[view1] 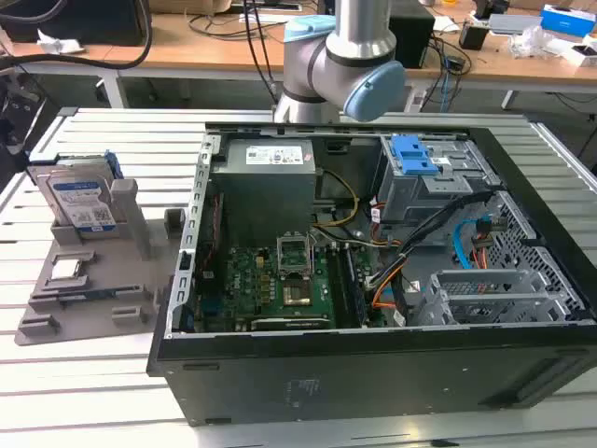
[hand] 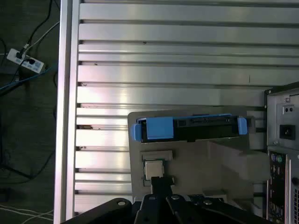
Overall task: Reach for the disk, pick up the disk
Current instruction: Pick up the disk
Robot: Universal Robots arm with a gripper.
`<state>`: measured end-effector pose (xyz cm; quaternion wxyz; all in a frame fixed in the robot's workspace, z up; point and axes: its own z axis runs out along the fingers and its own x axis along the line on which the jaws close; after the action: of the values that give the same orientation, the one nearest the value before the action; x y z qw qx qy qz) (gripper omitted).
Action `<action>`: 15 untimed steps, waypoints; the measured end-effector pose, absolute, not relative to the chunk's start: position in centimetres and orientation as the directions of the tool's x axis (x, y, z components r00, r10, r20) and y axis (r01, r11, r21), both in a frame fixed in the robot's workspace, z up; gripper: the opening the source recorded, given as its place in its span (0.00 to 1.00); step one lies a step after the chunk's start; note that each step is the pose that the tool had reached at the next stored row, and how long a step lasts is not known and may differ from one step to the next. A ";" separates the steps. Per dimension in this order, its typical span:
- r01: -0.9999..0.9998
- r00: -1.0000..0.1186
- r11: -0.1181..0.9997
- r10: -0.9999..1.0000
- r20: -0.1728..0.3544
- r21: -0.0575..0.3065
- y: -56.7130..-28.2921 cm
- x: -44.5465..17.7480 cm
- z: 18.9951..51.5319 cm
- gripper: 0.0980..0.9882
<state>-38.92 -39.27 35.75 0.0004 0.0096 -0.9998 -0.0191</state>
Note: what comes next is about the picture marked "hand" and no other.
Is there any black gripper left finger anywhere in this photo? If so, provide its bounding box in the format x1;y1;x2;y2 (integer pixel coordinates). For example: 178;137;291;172
59;177;169;224

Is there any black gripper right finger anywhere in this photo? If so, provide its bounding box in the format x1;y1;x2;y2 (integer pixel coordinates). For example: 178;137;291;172
161;177;274;224

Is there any hard disk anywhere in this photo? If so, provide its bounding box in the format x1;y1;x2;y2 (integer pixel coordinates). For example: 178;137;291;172
130;113;248;143

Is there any silver CPU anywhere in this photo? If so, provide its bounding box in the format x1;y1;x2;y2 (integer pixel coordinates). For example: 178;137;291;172
143;160;165;182

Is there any grey parts rack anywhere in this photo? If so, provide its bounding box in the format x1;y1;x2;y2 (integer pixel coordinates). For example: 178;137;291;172
127;106;271;224

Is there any black open PC case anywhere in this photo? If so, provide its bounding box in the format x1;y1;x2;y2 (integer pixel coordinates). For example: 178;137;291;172
263;81;299;224

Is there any white power strip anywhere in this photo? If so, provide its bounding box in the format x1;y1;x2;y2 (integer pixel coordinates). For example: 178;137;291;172
6;48;47;73

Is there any blue floor cable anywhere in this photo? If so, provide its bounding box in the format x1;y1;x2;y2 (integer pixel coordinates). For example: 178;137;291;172
0;66;57;92

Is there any white floor cable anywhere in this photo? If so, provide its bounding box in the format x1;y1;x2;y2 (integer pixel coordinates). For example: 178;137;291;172
25;21;60;49

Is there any black floor cable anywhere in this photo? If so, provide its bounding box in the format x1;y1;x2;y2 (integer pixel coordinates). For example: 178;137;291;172
23;0;54;51

